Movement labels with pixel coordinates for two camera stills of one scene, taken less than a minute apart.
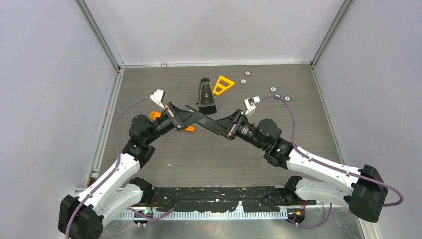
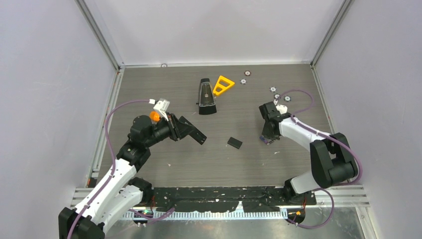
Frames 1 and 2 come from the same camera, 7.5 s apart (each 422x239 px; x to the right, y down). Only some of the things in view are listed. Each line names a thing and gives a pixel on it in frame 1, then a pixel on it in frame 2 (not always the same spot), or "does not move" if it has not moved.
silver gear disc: (287, 98) does not move
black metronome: (207, 101) does not move
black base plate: (252, 199) does not move
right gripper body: (234, 125) to (271, 135)
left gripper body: (178, 122) to (174, 134)
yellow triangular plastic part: (222, 84) does not move
